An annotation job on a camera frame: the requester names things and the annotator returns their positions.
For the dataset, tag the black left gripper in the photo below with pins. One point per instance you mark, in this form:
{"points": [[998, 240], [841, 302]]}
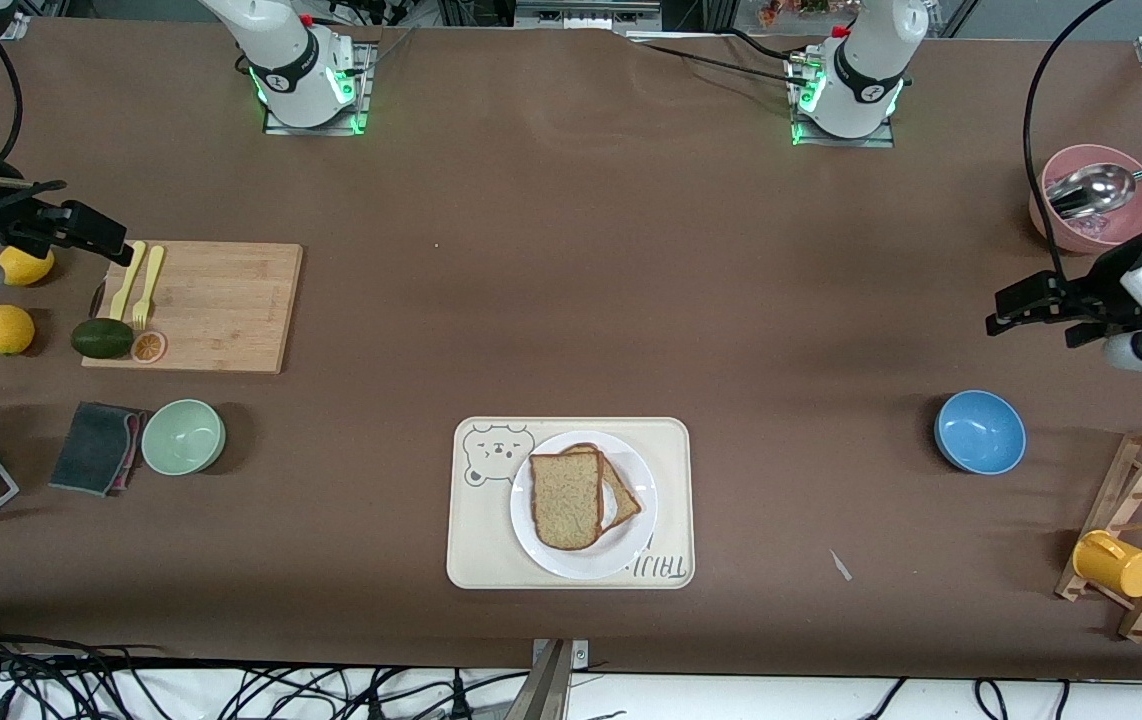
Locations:
{"points": [[1107, 283]]}

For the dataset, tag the toasted bread slice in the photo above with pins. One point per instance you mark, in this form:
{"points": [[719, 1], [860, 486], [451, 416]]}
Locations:
{"points": [[628, 500]]}

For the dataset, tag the toy fried egg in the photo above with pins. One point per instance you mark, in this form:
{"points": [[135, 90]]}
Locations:
{"points": [[610, 505]]}

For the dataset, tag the wholegrain bread slice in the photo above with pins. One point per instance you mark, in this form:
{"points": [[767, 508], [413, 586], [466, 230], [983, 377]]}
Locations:
{"points": [[566, 500]]}

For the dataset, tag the round white plate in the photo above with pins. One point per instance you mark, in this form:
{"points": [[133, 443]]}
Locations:
{"points": [[581, 565]]}

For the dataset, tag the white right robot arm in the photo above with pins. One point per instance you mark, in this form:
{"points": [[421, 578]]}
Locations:
{"points": [[296, 60]]}

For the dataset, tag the yellow lemon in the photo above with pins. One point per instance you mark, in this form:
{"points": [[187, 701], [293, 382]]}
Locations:
{"points": [[7, 330], [31, 270]]}

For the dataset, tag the pink bowl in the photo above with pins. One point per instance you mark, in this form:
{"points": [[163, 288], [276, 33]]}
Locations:
{"points": [[1056, 225]]}

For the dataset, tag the yellow plastic knife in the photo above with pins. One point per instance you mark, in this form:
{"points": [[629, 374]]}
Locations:
{"points": [[127, 285]]}

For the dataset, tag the yellow plastic fork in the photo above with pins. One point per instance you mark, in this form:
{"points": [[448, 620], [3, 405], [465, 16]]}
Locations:
{"points": [[149, 280]]}

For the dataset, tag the dark green avocado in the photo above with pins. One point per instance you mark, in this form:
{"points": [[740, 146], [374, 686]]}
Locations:
{"points": [[102, 338]]}

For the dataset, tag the silver metal scoop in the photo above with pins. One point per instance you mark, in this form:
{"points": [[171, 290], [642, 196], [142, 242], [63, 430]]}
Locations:
{"points": [[1091, 190]]}

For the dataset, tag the blue bowl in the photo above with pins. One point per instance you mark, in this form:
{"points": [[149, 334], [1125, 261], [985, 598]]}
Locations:
{"points": [[980, 432]]}

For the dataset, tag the orange fruit slice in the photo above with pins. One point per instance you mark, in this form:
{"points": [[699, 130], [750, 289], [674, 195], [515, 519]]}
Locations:
{"points": [[148, 347]]}

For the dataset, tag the bamboo cutting board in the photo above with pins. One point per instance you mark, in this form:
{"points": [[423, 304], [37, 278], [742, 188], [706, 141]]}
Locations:
{"points": [[221, 310]]}

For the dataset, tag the folded grey cloth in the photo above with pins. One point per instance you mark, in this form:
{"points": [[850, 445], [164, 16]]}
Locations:
{"points": [[91, 448]]}

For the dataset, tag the mint green bowl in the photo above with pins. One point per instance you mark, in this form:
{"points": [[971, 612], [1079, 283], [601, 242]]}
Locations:
{"points": [[183, 437]]}

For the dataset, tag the yellow plastic cup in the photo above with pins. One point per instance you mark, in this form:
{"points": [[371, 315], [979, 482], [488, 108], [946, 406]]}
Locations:
{"points": [[1116, 565]]}

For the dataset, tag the small white paper scrap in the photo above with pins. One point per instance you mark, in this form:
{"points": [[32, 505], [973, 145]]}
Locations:
{"points": [[840, 565]]}

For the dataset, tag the colourful toy pile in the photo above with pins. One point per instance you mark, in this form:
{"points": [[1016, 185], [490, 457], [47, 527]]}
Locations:
{"points": [[791, 10]]}

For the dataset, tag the cream bear print tray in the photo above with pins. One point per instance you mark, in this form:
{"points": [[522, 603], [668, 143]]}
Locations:
{"points": [[671, 450]]}

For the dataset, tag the grey metal box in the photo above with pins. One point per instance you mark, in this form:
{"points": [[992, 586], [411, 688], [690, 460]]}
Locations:
{"points": [[586, 12]]}

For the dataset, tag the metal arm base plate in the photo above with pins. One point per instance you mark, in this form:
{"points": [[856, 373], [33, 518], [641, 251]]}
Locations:
{"points": [[363, 110], [881, 140]]}

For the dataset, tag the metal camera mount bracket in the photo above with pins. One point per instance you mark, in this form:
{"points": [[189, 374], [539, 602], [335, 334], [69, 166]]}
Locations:
{"points": [[556, 680]]}

